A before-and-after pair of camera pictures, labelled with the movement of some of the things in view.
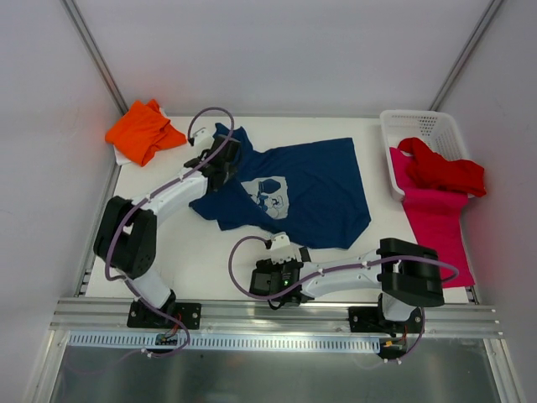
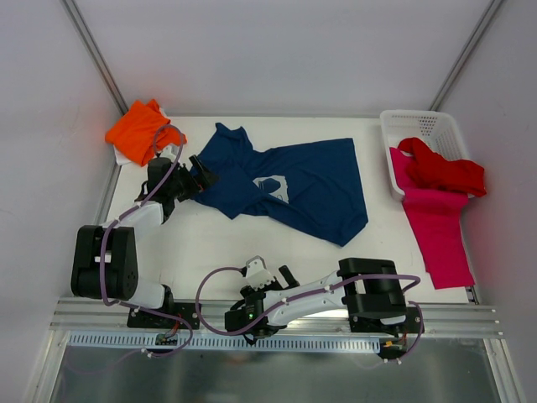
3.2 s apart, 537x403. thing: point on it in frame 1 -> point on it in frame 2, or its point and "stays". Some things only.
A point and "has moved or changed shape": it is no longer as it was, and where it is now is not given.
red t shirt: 433,170 stays
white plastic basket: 440,129 stays
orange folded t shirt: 141,131 stays
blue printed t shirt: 310,194 has moved or changed shape
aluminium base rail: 103,316 stays
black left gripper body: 229,152 -> 195,180
